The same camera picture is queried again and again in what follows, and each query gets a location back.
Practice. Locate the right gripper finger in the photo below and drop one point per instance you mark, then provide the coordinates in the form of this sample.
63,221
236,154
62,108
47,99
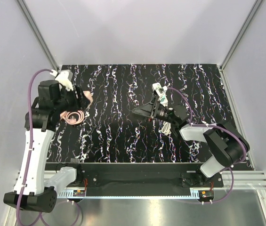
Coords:
147,107
142,113

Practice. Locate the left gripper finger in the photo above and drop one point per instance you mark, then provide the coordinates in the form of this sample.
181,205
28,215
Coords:
86,104
82,96

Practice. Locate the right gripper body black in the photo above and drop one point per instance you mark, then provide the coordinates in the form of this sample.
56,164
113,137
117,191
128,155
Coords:
156,108

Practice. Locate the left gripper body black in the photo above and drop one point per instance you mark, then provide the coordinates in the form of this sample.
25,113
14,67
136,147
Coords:
71,102

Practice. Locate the beige cube socket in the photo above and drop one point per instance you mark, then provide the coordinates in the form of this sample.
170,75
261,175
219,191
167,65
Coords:
88,95

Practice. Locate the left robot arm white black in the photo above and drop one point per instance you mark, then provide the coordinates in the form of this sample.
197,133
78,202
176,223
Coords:
31,191

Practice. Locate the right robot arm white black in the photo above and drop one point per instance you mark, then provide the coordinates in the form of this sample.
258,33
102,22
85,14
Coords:
227,145

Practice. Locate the white power strip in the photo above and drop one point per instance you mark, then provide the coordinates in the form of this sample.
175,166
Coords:
153,87

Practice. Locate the round pink power socket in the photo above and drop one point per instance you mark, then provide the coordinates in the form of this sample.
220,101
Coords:
63,116

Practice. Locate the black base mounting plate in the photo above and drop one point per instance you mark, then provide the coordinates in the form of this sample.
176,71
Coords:
142,179

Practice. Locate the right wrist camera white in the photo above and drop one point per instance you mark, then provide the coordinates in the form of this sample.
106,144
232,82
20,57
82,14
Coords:
161,91

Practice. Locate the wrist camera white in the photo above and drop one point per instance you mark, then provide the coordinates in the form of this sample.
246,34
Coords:
64,78
161,91

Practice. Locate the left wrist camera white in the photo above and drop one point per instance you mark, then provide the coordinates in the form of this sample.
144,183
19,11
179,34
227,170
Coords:
64,78

